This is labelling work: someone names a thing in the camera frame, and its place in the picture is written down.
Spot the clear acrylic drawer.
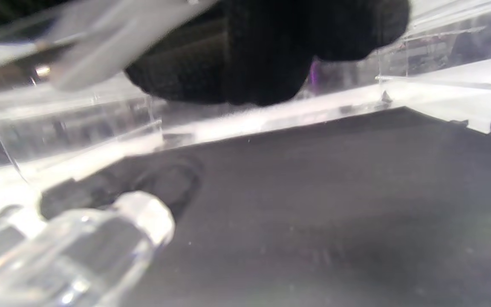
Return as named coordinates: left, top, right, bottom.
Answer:
left=0, top=0, right=491, bottom=307

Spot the black drawer liner mat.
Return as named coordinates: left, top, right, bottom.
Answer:
left=41, top=107, right=491, bottom=307

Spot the person's right hand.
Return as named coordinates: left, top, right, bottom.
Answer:
left=124, top=0, right=411, bottom=107

